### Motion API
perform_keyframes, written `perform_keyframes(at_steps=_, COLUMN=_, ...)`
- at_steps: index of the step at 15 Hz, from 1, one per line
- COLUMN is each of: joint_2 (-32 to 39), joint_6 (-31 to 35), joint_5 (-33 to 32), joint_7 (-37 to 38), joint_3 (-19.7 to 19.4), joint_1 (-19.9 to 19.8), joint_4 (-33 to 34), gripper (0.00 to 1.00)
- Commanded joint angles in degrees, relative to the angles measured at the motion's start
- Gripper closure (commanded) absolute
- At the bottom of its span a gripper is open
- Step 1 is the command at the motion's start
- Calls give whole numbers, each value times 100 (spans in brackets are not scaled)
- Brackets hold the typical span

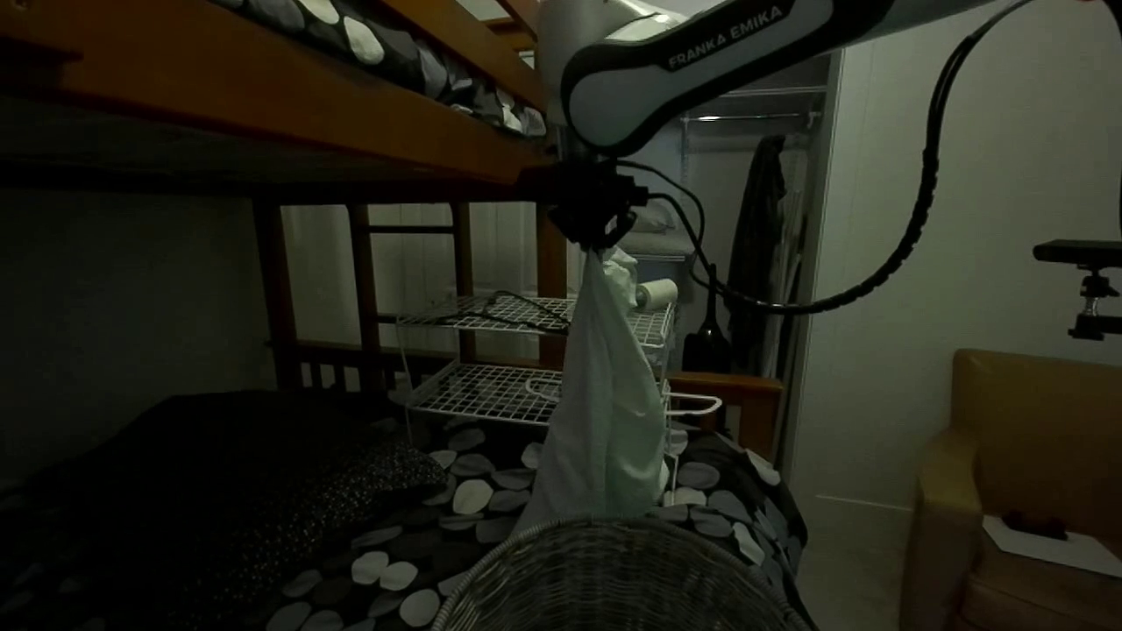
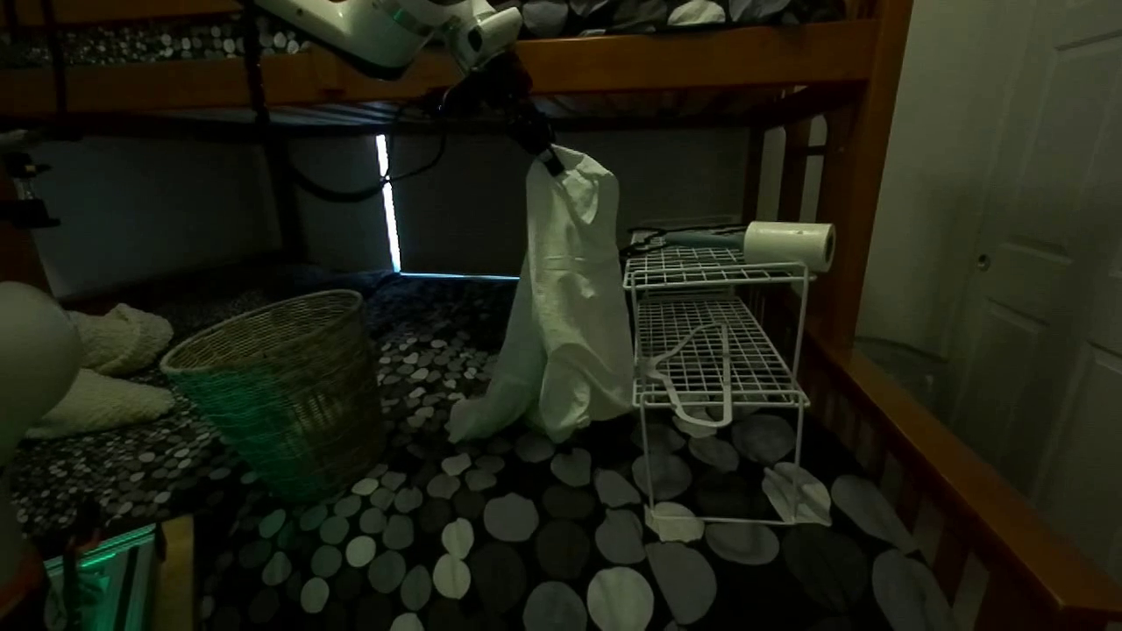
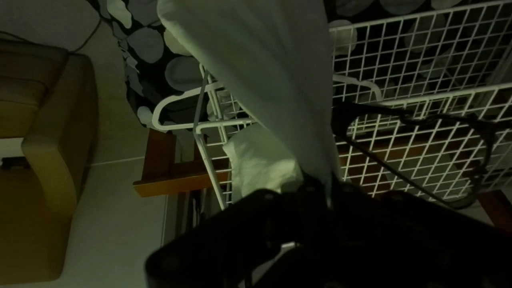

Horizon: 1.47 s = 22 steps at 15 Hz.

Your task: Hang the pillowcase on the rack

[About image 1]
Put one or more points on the upper spotted mattress bedding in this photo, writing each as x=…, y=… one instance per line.
x=392, y=49

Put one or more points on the dark hanging coat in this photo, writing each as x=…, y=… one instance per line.
x=751, y=256

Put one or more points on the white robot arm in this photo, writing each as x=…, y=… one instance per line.
x=619, y=70

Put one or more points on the folded white bedding stack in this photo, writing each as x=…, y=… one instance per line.
x=656, y=235

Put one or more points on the lower spotted bed cover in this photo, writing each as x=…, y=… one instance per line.
x=318, y=514

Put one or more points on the wooden bunk bed frame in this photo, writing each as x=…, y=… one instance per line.
x=185, y=98

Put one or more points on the white closet door frame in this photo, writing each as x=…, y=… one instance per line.
x=802, y=226

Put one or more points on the black camera on tripod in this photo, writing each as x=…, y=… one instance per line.
x=1093, y=262

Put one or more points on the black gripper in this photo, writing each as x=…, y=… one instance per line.
x=591, y=200

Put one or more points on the white lint roller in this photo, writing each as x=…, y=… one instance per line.
x=650, y=296

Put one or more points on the white wire two-tier rack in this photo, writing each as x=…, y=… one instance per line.
x=491, y=392

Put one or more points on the closet shelf with rod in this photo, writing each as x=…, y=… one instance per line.
x=766, y=109

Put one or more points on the white clothes hanger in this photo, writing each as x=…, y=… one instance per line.
x=680, y=403

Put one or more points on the woven wicker laundry basket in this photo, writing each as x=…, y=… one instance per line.
x=616, y=575

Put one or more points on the white pillowcase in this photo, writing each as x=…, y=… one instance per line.
x=608, y=433

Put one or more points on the white paper on armchair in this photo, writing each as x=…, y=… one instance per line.
x=1070, y=549

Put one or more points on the tan leather armchair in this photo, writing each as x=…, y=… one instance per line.
x=1038, y=444

